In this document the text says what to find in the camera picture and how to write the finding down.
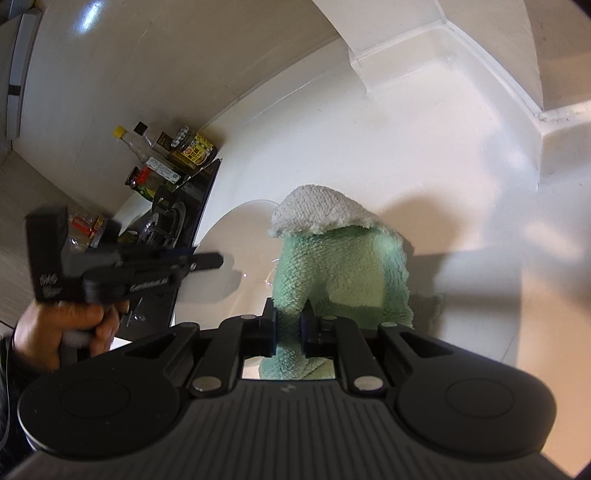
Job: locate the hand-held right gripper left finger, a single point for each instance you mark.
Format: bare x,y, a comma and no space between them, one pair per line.
272,339

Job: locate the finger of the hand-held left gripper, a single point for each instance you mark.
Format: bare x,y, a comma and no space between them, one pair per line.
203,261
171,252

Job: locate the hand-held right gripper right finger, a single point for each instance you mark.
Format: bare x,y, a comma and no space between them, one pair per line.
305,334

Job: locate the white round plate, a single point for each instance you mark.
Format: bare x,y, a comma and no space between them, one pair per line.
240,240

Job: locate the green terry cloth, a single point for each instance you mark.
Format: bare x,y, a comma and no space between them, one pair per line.
337,263

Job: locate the person's left hand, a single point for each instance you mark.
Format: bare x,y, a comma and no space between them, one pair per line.
44,327

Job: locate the black gas stove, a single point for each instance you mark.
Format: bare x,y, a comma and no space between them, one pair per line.
194,207

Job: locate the yellow red packet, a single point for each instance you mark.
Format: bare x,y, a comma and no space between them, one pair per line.
99,225

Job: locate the red label jar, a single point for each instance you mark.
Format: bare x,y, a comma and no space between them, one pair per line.
141,179

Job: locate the yellow label jar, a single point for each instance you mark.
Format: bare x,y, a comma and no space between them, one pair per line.
195,148

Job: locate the yellow cap clear bottle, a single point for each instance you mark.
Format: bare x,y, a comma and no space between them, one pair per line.
134,145

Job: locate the black cap bottle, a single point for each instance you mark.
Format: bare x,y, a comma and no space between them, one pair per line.
147,134

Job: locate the grey metal panel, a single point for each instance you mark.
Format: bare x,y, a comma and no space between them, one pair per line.
21,74

